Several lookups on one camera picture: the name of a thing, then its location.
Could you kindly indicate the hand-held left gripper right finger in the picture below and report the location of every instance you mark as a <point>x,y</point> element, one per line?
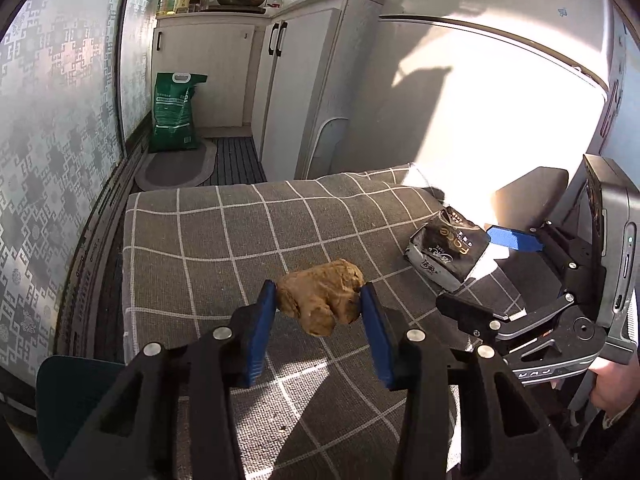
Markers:
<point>380,340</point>

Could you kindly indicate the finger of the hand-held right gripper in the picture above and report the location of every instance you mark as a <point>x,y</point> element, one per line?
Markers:
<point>480,312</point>
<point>515,239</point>

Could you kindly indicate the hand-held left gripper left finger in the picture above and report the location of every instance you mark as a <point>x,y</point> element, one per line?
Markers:
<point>260,335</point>

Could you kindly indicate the black tissue packet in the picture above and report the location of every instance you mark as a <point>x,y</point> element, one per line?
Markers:
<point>447,250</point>

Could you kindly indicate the brown plush toy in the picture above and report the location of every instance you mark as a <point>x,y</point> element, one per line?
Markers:
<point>320,295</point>

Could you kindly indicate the person's right hand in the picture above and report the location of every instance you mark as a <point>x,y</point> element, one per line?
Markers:
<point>617,390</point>

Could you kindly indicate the grey checked tablecloth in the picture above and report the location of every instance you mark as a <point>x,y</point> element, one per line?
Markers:
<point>280,240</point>

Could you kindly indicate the beige refrigerator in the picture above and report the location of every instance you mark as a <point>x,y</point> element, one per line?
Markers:
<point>475,110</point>

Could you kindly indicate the dark ribbed floor mat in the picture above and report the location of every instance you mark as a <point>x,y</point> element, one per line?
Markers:
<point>237,160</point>

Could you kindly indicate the grey oval floor mat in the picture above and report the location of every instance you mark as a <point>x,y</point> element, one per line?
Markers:
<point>175,167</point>

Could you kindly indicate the white rounded board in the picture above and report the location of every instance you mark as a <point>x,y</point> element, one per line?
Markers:
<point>330,147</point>

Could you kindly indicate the green rice bag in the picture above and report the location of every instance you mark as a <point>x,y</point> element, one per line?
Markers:
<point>175,115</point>

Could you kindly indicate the white tall cabinet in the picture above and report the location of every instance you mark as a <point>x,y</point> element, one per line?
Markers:
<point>300,85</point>

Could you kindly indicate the white low cabinet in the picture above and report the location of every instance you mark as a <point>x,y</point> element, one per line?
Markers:
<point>210,70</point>

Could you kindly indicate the patterned glass door panel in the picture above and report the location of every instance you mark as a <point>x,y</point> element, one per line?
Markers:
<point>137,50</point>
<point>50,160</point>

